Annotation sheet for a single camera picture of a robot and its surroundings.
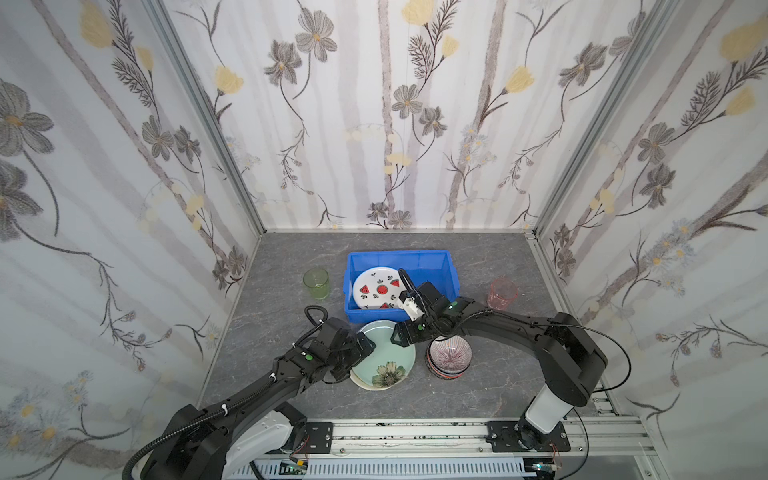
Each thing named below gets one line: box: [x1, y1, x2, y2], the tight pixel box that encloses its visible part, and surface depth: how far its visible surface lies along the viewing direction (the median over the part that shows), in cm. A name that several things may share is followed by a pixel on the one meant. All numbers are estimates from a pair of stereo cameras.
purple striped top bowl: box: [429, 334, 473, 374], surface depth 82 cm
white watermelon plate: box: [352, 266, 406, 309], surface depth 103 cm
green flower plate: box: [350, 320, 416, 391], surface depth 84 cm
